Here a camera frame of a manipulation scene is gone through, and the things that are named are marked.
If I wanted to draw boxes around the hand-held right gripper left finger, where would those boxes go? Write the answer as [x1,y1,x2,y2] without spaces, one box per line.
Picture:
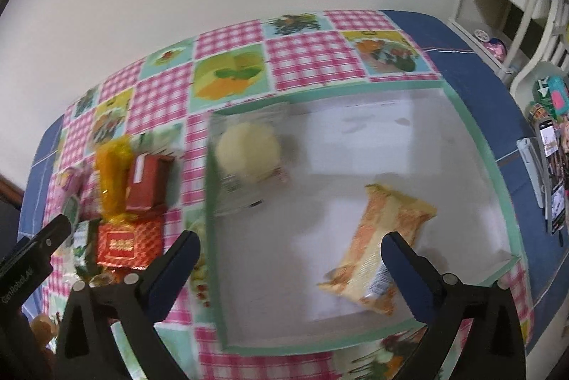
[54,230,202,380]

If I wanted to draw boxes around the small pink trinket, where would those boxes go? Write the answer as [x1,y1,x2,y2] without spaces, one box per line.
[484,39,508,60]

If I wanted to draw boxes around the round yellow cake clear packet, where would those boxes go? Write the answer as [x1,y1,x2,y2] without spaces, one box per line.
[209,106,294,214]

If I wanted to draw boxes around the small dark green snack packet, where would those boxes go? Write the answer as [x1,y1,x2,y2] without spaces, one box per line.
[71,219,102,269]

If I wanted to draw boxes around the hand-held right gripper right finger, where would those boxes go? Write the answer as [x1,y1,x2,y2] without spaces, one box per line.
[380,231,527,380]

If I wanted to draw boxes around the yellow cellophane snack packet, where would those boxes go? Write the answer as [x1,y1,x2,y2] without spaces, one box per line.
[94,135,134,225]

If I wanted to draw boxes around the red gold-print snack packet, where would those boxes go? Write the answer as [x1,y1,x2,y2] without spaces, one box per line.
[95,215,165,271]

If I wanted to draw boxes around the smartphone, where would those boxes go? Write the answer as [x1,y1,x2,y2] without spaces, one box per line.
[536,117,569,236]

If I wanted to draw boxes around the teal pouch with pink print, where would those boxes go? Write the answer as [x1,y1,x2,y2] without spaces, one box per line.
[533,75,569,116]

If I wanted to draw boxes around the pink checked fruit-print tablecloth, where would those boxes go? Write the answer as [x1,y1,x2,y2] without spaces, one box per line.
[44,9,534,380]

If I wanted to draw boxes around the green white corn snack packet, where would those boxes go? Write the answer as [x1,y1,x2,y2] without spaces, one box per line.
[62,195,83,229]

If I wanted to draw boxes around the white phone stand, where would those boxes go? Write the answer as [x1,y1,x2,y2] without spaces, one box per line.
[516,137,549,209]

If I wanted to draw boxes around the orange cream cake packet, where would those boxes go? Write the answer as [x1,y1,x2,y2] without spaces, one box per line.
[317,183,438,316]

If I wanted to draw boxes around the shallow green cardboard box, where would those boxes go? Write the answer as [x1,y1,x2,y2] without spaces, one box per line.
[204,80,523,354]

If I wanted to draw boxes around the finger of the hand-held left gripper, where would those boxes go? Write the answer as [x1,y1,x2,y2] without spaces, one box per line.
[13,215,72,265]

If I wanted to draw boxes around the person's left hand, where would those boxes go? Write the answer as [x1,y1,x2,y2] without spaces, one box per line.
[30,314,58,352]

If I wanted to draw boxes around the dark red snack packet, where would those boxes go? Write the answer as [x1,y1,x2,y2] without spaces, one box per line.
[124,153,176,214]

